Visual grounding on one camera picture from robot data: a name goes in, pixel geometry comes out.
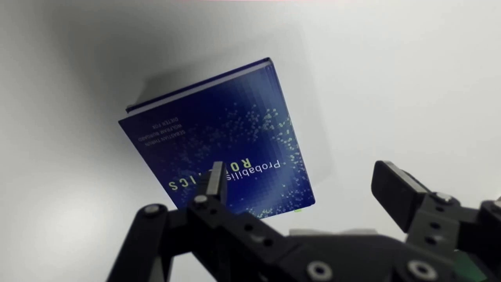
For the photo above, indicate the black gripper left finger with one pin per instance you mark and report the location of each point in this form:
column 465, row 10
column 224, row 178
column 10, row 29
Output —
column 216, row 182

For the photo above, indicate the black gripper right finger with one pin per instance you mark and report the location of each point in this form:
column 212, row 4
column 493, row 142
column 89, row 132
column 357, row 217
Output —
column 399, row 196

